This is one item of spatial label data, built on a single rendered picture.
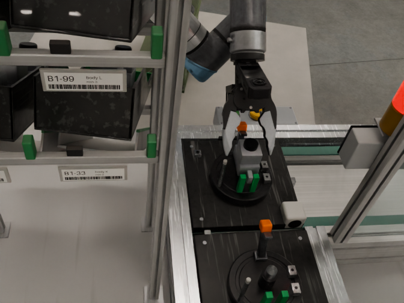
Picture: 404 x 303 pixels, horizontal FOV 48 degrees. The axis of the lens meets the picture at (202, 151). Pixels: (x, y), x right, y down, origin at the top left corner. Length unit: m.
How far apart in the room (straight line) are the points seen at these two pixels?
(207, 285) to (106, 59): 0.53
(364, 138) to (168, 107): 0.40
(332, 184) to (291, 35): 0.71
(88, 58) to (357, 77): 2.73
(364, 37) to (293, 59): 1.98
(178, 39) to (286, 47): 1.18
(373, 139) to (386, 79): 2.41
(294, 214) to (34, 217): 0.57
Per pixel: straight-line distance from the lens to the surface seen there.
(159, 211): 0.70
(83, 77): 0.50
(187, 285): 0.90
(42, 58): 0.50
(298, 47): 1.66
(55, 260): 1.04
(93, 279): 1.01
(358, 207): 0.91
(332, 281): 0.98
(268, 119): 0.95
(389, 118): 0.79
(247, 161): 0.94
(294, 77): 1.52
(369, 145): 0.82
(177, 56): 0.49
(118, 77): 0.50
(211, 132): 1.14
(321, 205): 1.12
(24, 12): 0.54
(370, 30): 3.64
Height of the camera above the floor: 1.77
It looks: 48 degrees down
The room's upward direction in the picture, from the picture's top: 10 degrees clockwise
